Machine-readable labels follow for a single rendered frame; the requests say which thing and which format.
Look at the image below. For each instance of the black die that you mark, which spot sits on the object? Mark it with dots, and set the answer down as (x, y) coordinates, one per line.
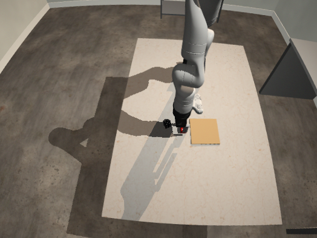
(167, 124)

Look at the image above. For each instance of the tan square mat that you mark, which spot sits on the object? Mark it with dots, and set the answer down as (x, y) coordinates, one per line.
(204, 131)

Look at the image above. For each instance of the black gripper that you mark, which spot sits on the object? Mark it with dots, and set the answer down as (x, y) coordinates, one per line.
(182, 113)

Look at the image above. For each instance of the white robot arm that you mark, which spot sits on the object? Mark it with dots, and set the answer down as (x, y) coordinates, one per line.
(199, 16)

